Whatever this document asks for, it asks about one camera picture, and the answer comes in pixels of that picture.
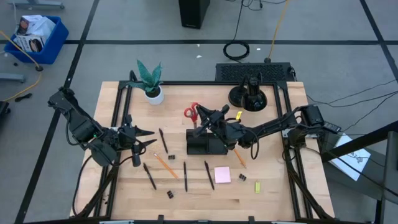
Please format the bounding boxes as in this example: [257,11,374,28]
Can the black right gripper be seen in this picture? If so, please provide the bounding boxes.
[192,105,247,151]

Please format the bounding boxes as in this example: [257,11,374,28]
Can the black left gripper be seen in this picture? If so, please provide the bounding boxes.
[118,114,157,167]

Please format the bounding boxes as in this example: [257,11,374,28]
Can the red-handled scissors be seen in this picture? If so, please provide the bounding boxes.
[183,101,201,130]

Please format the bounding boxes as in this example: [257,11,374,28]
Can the black ballpoint pen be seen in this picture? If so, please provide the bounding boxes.
[203,160,216,191]
[159,128,169,154]
[182,161,188,193]
[142,162,157,191]

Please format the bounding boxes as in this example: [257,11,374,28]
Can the yellow pencil pink eraser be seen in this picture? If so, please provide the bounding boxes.
[153,152,180,180]
[233,148,248,169]

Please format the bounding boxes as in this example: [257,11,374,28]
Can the black mesh desk organizer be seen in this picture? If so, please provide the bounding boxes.
[185,128,229,156]

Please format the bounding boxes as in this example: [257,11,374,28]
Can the white plant pot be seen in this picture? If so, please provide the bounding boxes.
[144,85,165,106]

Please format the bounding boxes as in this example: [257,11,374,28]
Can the black desk lamp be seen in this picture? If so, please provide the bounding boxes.
[228,72,268,113]

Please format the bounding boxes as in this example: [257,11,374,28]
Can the pink sticky note pad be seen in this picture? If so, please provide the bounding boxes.
[213,166,232,184]

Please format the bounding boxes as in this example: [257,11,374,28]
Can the green snake plant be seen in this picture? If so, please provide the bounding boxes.
[126,59,165,93]

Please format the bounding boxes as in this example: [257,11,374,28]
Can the black vented computer case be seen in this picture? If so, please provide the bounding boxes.
[215,62,295,83]

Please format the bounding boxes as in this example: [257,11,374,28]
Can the black computer tower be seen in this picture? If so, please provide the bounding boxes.
[177,0,211,30]

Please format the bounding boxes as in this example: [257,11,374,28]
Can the black power adapter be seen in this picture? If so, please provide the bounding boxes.
[322,121,343,134]

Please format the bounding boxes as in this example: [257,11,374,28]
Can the blue plastic bin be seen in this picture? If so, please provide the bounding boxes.
[3,15,70,65]

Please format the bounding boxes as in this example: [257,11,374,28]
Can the grey metal stand foot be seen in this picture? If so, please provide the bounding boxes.
[0,72,26,84]
[7,0,65,10]

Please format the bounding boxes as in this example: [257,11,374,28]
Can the white printed carton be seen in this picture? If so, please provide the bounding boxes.
[12,33,45,54]

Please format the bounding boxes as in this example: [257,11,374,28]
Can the white paper bag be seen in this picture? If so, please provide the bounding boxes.
[15,14,57,41]

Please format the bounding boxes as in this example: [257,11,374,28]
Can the white paper sheet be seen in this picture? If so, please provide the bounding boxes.
[328,133,372,182]

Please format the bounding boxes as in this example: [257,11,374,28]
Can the black metal table frame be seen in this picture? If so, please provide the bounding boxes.
[74,70,335,224]

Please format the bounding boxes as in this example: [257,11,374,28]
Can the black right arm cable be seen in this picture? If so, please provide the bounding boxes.
[249,129,261,161]

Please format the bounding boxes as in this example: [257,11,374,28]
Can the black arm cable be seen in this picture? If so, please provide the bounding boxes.
[71,154,96,218]
[249,129,261,161]

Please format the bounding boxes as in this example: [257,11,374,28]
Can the black coiled cable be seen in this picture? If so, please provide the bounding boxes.
[222,0,264,62]

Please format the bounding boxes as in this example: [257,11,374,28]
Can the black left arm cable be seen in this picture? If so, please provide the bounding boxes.
[71,154,96,218]

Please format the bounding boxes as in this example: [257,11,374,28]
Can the yellow hanging cord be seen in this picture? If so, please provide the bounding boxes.
[264,0,290,64]
[0,30,44,103]

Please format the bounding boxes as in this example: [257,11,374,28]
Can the black strap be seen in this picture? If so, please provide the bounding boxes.
[13,93,33,103]

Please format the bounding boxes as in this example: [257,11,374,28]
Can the black diagonal mount beam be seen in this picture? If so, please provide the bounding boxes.
[320,120,398,163]

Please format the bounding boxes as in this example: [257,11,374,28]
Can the black floor cable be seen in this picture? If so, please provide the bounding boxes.
[306,79,398,106]
[340,92,398,133]

